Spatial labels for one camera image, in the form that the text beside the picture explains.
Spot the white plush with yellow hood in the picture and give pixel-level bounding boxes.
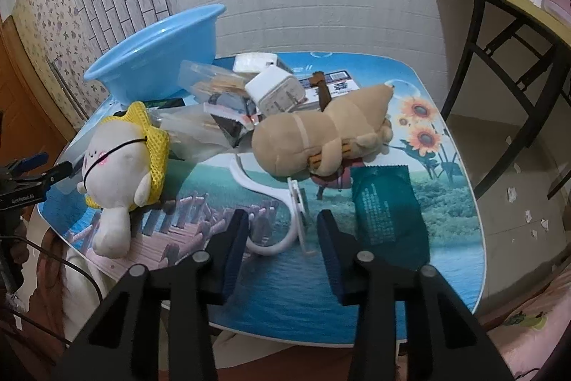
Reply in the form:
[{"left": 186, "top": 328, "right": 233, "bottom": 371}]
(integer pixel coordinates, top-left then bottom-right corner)
[{"left": 76, "top": 101, "right": 170, "bottom": 259}]

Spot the dark green snack packet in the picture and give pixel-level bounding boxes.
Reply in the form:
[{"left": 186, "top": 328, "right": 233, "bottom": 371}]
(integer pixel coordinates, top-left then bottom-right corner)
[{"left": 350, "top": 165, "right": 430, "bottom": 271}]

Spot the clear toothpick box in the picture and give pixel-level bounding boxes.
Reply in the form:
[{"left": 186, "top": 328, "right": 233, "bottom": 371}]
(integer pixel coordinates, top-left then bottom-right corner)
[{"left": 154, "top": 105, "right": 242, "bottom": 164}]

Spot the white power adapter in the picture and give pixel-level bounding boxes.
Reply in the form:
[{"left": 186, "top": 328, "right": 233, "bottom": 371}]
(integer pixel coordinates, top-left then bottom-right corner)
[{"left": 245, "top": 65, "right": 307, "bottom": 116}]

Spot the tan plush bear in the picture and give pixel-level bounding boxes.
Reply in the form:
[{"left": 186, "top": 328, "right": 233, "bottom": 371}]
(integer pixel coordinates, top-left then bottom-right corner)
[{"left": 252, "top": 84, "right": 394, "bottom": 177}]

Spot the brown hair tie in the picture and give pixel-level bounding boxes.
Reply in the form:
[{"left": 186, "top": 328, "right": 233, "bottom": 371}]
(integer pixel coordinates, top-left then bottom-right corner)
[{"left": 310, "top": 70, "right": 334, "bottom": 112}]

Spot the clear floss pick box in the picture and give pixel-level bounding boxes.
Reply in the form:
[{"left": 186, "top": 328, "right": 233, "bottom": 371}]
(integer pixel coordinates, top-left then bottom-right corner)
[{"left": 299, "top": 70, "right": 360, "bottom": 104}]

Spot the clear bag of sticks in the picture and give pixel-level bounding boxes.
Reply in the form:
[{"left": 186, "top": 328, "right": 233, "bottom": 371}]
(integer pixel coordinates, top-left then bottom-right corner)
[{"left": 177, "top": 60, "right": 249, "bottom": 100}]

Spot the brown wooden door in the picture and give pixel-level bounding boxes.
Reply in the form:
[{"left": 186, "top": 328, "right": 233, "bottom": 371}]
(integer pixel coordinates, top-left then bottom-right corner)
[{"left": 0, "top": 17, "right": 76, "bottom": 174}]

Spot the blue plastic basin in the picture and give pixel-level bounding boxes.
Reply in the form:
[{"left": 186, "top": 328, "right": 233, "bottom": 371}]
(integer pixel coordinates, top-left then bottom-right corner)
[{"left": 84, "top": 4, "right": 226, "bottom": 105}]

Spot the wooden side desk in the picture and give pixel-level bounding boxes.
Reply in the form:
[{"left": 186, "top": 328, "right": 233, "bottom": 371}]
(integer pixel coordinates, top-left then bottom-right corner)
[{"left": 436, "top": 0, "right": 570, "bottom": 198}]

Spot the black cable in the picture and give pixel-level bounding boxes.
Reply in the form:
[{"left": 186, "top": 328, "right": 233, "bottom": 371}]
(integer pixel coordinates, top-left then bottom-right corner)
[{"left": 0, "top": 233, "right": 105, "bottom": 319}]

